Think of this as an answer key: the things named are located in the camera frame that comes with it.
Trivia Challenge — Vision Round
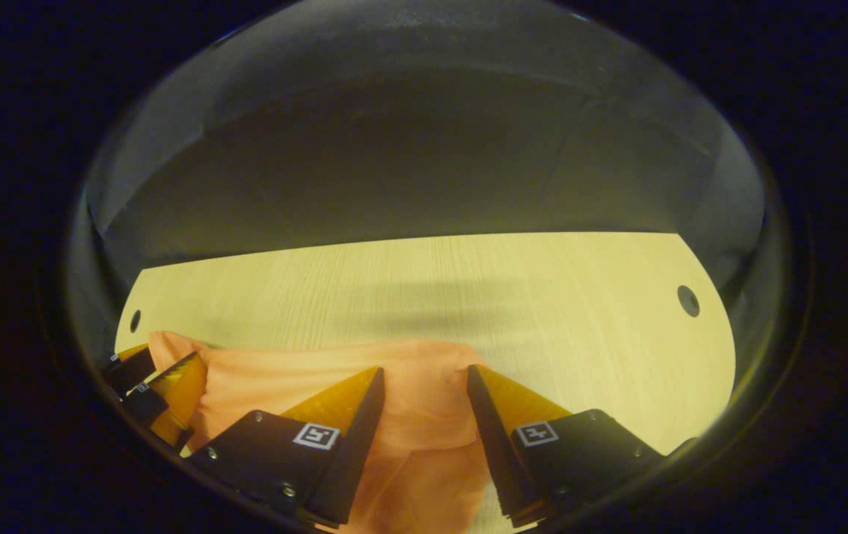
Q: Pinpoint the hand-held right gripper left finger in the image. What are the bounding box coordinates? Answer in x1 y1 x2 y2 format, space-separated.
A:
186 366 387 529

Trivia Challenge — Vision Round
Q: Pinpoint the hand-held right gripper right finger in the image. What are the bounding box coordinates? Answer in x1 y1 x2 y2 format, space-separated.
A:
466 363 665 527

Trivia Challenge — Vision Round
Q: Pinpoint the orange collared T-shirt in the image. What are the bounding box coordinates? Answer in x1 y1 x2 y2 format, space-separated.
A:
148 330 491 534

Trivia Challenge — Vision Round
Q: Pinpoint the black backdrop cloth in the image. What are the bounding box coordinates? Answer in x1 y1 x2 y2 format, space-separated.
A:
86 0 769 297

